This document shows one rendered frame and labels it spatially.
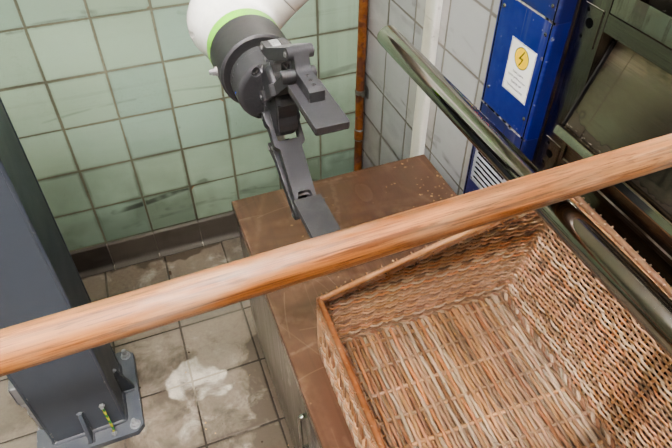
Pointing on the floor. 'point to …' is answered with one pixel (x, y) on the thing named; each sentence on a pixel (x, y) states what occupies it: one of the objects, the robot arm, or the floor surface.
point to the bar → (581, 232)
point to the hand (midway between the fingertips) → (327, 184)
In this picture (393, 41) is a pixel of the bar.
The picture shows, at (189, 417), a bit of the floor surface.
